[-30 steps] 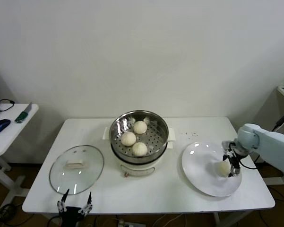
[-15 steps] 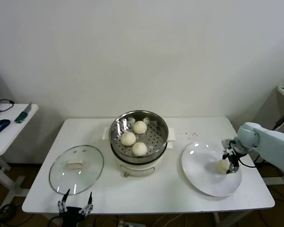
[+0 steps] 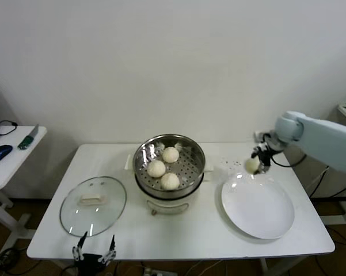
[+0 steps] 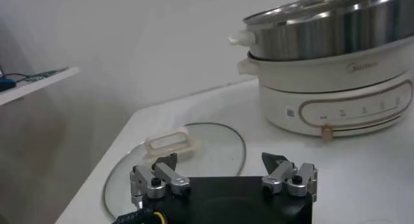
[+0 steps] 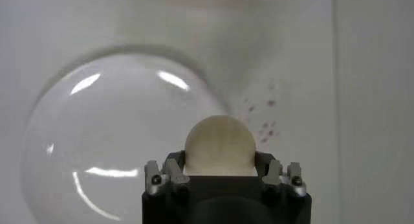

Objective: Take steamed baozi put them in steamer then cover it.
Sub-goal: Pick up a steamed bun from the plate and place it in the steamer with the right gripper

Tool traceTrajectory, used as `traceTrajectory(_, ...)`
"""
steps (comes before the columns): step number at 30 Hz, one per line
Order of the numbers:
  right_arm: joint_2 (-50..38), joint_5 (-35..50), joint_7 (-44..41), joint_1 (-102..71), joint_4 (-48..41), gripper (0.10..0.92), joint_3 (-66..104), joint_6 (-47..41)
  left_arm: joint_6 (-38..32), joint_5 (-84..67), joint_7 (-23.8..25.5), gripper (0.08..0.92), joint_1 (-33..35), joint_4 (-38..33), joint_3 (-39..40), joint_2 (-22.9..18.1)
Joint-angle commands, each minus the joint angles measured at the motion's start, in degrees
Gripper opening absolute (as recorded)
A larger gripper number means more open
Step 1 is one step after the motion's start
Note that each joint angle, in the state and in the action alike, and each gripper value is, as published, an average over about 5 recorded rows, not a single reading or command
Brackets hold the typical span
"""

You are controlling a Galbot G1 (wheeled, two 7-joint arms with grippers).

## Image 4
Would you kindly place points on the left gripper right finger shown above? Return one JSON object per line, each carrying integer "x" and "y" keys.
{"x": 291, "y": 180}

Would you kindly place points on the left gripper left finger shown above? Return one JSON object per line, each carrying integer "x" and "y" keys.
{"x": 152, "y": 183}

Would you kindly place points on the round glass pot lid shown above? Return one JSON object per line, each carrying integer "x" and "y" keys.
{"x": 213, "y": 147}

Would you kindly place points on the stainless steel steamer basket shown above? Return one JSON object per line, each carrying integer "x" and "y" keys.
{"x": 323, "y": 31}

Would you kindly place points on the white electric cooker base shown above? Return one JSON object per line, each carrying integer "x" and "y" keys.
{"x": 307, "y": 79}

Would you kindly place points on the small white side table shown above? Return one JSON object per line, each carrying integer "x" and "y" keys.
{"x": 35, "y": 86}

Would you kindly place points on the blue computer mouse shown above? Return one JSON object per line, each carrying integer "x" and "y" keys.
{"x": 7, "y": 84}

